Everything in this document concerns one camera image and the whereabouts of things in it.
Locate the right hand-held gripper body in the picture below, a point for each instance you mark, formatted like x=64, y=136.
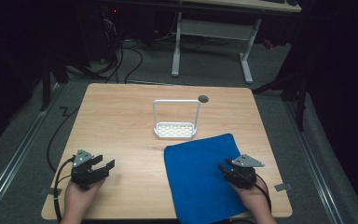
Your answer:
x=242, y=177

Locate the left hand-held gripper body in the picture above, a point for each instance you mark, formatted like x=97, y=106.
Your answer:
x=84, y=174

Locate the blue towel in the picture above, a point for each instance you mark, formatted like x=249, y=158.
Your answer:
x=199, y=174

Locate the person's right hand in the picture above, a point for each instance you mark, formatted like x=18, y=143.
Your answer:
x=254, y=197

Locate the person's left hand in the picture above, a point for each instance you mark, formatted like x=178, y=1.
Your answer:
x=79, y=197

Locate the white towel rack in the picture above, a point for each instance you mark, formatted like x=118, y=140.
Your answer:
x=174, y=130

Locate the dark round table grommet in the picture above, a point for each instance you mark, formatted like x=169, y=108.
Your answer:
x=203, y=99

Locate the dark metal stand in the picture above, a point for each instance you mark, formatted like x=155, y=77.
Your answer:
x=46, y=84
x=301, y=99

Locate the small red object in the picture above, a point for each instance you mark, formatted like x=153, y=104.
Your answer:
x=267, y=44

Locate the white-framed desk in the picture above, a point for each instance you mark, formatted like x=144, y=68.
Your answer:
x=213, y=30

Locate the grey table bracket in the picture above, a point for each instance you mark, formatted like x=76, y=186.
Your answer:
x=283, y=187
x=48, y=191

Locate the metal floor rail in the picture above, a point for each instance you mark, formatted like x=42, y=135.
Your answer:
x=15, y=155
x=317, y=168

